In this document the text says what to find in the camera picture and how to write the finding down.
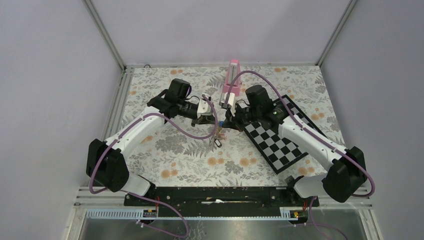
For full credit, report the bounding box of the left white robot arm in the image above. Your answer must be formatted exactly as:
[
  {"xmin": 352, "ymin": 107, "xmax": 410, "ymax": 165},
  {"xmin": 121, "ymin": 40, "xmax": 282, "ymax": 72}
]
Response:
[{"xmin": 86, "ymin": 78, "xmax": 218, "ymax": 206}]

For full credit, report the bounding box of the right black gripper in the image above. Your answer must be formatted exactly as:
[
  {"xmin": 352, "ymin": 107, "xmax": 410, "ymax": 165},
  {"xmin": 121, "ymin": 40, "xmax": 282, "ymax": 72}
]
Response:
[{"xmin": 222, "ymin": 101, "xmax": 261, "ymax": 133}]

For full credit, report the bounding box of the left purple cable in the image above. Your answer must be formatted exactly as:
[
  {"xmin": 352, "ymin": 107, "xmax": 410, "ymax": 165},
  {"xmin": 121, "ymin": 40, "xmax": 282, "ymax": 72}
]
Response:
[{"xmin": 88, "ymin": 94, "xmax": 220, "ymax": 239}]

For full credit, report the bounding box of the floral patterned table mat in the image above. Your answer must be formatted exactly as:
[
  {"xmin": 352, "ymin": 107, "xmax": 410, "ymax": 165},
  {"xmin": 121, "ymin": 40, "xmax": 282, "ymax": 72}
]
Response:
[{"xmin": 121, "ymin": 66, "xmax": 344, "ymax": 187}]

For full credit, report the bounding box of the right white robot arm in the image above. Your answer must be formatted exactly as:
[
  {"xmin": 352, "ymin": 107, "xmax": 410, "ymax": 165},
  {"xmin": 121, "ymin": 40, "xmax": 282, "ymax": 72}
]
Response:
[{"xmin": 220, "ymin": 85, "xmax": 368, "ymax": 206}]

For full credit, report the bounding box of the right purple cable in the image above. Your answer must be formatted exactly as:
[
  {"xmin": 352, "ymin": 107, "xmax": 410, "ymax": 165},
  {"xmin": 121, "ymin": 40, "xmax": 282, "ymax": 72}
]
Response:
[{"xmin": 225, "ymin": 70, "xmax": 376, "ymax": 240}]

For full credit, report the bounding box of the black white chessboard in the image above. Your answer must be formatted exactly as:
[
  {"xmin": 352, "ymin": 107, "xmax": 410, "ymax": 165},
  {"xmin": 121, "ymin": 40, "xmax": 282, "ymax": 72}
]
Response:
[{"xmin": 243, "ymin": 94, "xmax": 329, "ymax": 175}]

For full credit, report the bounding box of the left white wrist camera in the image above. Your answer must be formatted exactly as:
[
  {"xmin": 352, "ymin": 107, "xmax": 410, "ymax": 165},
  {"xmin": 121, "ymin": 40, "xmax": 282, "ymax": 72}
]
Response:
[{"xmin": 196, "ymin": 99, "xmax": 213, "ymax": 118}]

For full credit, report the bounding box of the pink metronome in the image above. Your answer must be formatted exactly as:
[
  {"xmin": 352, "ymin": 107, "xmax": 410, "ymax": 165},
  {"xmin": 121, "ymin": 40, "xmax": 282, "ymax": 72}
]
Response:
[{"xmin": 221, "ymin": 59, "xmax": 241, "ymax": 97}]

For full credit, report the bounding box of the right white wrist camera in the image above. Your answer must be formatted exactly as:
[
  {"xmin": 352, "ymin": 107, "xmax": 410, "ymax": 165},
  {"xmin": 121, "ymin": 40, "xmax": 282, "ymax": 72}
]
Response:
[{"xmin": 219, "ymin": 92, "xmax": 236, "ymax": 109}]

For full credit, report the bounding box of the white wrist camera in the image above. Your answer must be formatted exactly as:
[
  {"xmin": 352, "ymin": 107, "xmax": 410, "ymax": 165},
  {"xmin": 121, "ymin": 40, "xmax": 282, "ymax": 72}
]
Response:
[
  {"xmin": 196, "ymin": 99, "xmax": 213, "ymax": 118},
  {"xmin": 219, "ymin": 92, "xmax": 236, "ymax": 109}
]

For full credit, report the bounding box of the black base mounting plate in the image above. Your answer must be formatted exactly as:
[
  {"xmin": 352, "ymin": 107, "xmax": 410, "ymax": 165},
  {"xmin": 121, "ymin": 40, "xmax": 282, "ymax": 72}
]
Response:
[{"xmin": 124, "ymin": 186, "xmax": 320, "ymax": 218}]

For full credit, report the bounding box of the purple cable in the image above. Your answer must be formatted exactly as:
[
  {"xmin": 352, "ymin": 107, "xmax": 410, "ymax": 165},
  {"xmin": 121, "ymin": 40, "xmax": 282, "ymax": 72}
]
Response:
[
  {"xmin": 88, "ymin": 94, "xmax": 220, "ymax": 239},
  {"xmin": 225, "ymin": 70, "xmax": 376, "ymax": 240}
]

